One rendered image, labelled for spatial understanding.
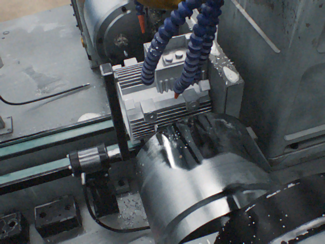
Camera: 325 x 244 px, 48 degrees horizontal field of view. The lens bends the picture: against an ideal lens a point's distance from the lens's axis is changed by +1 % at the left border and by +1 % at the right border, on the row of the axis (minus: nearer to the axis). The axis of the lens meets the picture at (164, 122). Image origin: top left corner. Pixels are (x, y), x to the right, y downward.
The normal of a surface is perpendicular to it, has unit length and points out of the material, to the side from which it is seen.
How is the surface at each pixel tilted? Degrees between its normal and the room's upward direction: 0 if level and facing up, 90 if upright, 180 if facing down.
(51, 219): 0
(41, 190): 90
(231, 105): 90
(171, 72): 90
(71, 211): 0
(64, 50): 0
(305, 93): 90
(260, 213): 32
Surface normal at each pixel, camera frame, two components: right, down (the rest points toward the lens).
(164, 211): -0.80, -0.18
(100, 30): 0.30, 0.70
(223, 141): 0.17, -0.70
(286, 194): -0.27, -0.58
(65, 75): -0.05, -0.66
